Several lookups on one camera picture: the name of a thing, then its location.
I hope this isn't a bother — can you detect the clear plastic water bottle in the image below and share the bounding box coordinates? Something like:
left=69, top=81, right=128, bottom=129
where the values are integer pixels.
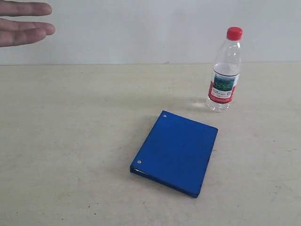
left=206, top=26, right=243, bottom=112

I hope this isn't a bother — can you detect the blue ring binder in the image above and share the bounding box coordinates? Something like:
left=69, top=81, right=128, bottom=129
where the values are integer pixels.
left=130, top=111, right=218, bottom=198

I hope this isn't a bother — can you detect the person's open hand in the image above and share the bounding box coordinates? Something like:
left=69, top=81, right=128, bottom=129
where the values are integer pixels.
left=0, top=0, right=55, bottom=47

